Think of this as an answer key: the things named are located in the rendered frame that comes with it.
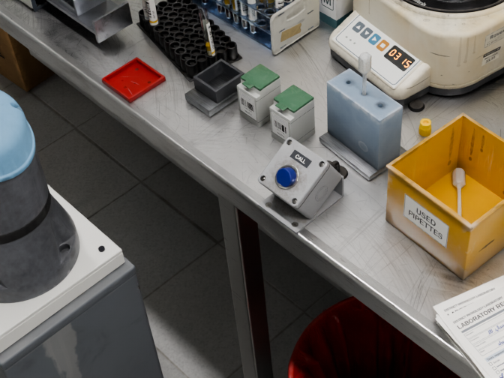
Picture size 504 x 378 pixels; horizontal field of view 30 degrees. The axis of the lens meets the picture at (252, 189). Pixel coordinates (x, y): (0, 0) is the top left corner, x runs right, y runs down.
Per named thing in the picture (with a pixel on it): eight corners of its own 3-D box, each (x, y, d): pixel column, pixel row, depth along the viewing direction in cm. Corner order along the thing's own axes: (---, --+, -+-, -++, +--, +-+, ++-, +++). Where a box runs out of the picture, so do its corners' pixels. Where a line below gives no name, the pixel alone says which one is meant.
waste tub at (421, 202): (382, 220, 119) (385, 165, 111) (455, 167, 124) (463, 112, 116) (463, 283, 111) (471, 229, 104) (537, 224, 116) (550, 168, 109)
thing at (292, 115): (271, 136, 130) (268, 100, 125) (295, 119, 132) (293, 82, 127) (292, 151, 128) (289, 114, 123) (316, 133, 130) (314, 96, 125)
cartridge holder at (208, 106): (185, 100, 136) (182, 82, 134) (231, 70, 140) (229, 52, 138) (210, 118, 134) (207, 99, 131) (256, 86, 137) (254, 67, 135)
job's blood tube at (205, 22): (207, 64, 141) (196, 10, 134) (214, 60, 142) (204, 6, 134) (211, 68, 140) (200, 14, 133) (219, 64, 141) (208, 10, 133)
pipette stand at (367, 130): (319, 142, 129) (317, 86, 121) (357, 118, 131) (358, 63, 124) (369, 181, 123) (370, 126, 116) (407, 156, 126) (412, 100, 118)
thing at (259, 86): (239, 115, 134) (235, 79, 129) (263, 98, 136) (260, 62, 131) (259, 128, 131) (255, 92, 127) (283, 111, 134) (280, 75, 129)
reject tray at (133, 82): (102, 82, 141) (100, 78, 140) (137, 61, 143) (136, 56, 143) (130, 103, 137) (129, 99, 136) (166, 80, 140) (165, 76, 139)
